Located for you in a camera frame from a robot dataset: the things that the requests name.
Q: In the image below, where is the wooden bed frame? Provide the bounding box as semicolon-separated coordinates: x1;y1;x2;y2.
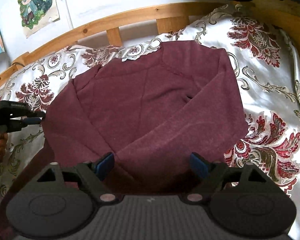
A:
0;0;300;87

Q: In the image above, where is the anime character poster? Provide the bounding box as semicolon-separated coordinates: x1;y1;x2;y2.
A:
18;0;59;38

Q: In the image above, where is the maroon long-sleeve sweater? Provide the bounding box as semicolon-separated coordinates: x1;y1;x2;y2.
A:
0;40;249;230

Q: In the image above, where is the white floral satin bedspread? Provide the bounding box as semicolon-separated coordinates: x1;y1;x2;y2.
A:
0;5;300;239

